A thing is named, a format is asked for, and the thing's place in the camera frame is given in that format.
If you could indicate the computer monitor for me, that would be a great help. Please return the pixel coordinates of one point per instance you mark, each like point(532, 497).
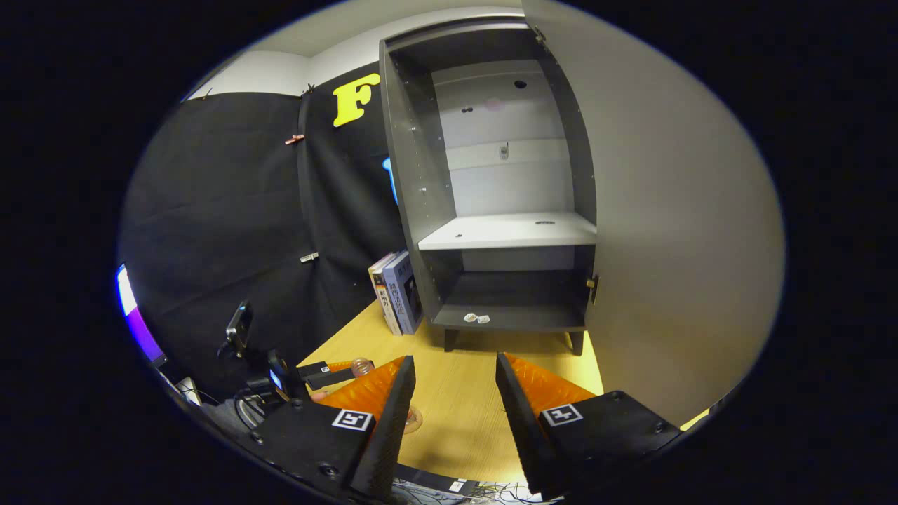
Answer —
point(137, 315)

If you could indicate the white book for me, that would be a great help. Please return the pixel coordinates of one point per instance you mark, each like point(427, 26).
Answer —
point(382, 301)

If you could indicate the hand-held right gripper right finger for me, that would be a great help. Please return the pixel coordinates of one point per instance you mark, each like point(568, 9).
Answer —
point(525, 428)

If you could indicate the copper clip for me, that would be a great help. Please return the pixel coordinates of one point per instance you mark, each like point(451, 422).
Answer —
point(295, 139)

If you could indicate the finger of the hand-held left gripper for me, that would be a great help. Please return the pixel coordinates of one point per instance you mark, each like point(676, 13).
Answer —
point(337, 380)

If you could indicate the dark grey cabinet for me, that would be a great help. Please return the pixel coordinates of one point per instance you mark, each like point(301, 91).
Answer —
point(414, 175)

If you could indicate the silver clip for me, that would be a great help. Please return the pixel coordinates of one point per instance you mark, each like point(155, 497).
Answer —
point(309, 257)

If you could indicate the beige cabinet door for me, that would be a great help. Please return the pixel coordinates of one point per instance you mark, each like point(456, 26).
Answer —
point(666, 210)

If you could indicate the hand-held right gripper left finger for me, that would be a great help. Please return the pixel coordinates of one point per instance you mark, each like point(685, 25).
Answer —
point(382, 442)

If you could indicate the small clear bottle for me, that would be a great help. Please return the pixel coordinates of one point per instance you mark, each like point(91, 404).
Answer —
point(362, 365)

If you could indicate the blue grey book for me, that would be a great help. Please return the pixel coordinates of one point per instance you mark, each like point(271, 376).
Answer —
point(408, 291)

